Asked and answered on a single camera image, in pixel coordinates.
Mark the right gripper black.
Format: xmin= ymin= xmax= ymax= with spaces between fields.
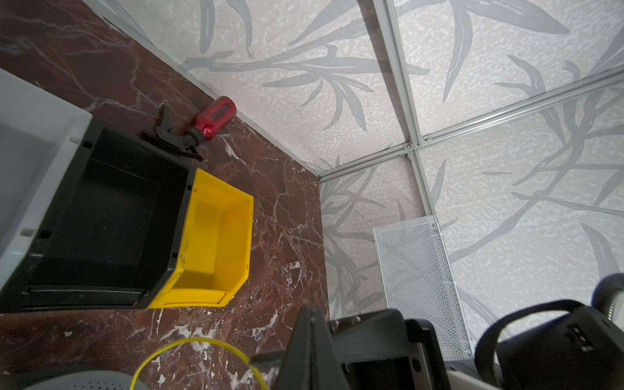
xmin=328 ymin=309 xmax=451 ymax=389

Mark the black plastic bin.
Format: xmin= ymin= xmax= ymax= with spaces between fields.
xmin=1 ymin=119 xmax=195 ymax=313

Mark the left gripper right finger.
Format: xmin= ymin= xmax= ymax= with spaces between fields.
xmin=311 ymin=310 xmax=349 ymax=389

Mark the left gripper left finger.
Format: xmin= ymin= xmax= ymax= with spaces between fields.
xmin=250 ymin=306 xmax=315 ymax=389

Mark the white plastic bin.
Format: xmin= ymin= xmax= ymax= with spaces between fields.
xmin=1 ymin=71 xmax=93 ymax=285

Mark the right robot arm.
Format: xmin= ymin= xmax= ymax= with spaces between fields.
xmin=329 ymin=273 xmax=623 ymax=389

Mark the yellow cable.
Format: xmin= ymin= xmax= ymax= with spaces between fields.
xmin=128 ymin=336 xmax=270 ymax=390

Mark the grey cable spool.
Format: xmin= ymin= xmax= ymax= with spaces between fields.
xmin=1 ymin=365 xmax=133 ymax=390

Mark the white wire basket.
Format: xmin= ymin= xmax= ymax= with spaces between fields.
xmin=373 ymin=215 xmax=473 ymax=361

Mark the red handled screwdriver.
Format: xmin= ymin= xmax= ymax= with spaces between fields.
xmin=141 ymin=96 xmax=237 ymax=161

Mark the yellow plastic bin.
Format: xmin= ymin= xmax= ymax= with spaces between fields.
xmin=149 ymin=169 xmax=254 ymax=309

